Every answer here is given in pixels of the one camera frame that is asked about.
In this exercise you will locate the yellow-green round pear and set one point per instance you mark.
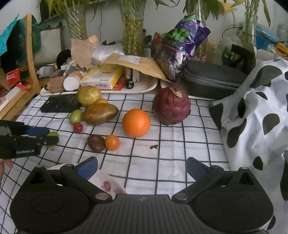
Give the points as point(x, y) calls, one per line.
point(88, 95)

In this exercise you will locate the large orange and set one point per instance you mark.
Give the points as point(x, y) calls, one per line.
point(136, 123)

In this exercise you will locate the dark passion fruit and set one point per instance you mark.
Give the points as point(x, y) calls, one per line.
point(96, 143)

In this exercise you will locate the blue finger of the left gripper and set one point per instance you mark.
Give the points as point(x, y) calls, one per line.
point(41, 140)
point(38, 131)

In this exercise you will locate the white floral plate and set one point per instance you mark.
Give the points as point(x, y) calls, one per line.
point(100, 179)

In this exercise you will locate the hidden small orange fruit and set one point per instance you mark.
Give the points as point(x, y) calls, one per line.
point(101, 100)

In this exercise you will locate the brown-green mango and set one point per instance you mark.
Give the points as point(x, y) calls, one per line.
point(99, 113)

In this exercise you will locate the person's left hand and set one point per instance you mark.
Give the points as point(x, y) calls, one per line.
point(3, 163)

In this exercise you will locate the white round jar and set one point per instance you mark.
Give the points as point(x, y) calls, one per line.
point(71, 83)

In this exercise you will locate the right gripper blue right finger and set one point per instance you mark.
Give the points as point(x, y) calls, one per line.
point(205, 177)

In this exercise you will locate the cow print cloth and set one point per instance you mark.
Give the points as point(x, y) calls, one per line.
point(253, 126)

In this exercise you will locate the brown leather pouch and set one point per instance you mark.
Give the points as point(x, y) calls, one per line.
point(56, 84)

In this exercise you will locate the crumpled brown paper bag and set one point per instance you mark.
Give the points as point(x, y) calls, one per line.
point(82, 50)

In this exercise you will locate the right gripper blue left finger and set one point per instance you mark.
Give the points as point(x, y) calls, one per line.
point(79, 175)

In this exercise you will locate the wooden chair frame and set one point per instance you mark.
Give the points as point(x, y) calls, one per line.
point(19, 82)

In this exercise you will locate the middle glass vase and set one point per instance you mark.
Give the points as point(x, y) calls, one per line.
point(133, 12)

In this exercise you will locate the checkered white tablecloth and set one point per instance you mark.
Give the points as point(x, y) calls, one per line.
point(152, 164)

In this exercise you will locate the small green fruit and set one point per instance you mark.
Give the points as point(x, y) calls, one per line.
point(52, 139)

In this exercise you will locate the dark grey zip case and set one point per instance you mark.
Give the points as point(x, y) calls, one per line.
point(211, 81)

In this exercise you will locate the yellow white box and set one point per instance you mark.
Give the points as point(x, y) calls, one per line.
point(102, 77)

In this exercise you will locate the purple snack bag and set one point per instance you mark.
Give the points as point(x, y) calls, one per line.
point(179, 44)

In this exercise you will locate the green jujube fruit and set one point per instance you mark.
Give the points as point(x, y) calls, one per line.
point(76, 116)

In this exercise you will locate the right glass bottle vase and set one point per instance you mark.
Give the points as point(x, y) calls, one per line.
point(248, 34)

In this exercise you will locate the left glass vase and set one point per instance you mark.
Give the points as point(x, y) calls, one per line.
point(75, 18)

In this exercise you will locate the black flat device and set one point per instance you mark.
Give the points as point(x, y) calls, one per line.
point(61, 104)

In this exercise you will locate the brown paper envelope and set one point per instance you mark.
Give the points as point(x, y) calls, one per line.
point(144, 65)

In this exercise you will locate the red cherry tomato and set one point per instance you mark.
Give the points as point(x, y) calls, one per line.
point(78, 127)

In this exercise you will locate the small orange tangerine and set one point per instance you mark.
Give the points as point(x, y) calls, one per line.
point(112, 142)

